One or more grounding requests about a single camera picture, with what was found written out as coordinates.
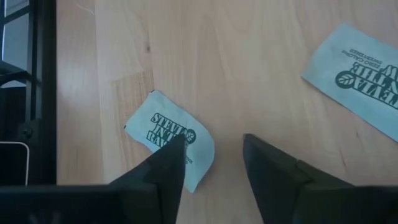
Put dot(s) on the green stevia sweetener packet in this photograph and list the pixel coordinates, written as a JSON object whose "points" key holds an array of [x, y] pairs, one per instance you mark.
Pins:
{"points": [[342, 56], [161, 105]]}

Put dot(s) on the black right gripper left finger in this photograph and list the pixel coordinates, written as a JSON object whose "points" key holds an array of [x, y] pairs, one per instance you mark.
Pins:
{"points": [[161, 186]]}

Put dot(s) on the white-edged dark panel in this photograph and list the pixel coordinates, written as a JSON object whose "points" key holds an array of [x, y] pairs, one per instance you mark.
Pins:
{"points": [[14, 165]]}

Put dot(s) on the black metal rig frame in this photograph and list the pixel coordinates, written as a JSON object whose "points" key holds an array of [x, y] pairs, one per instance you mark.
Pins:
{"points": [[46, 93]]}

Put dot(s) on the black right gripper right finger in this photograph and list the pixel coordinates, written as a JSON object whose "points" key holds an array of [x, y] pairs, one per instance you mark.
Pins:
{"points": [[280, 186]]}

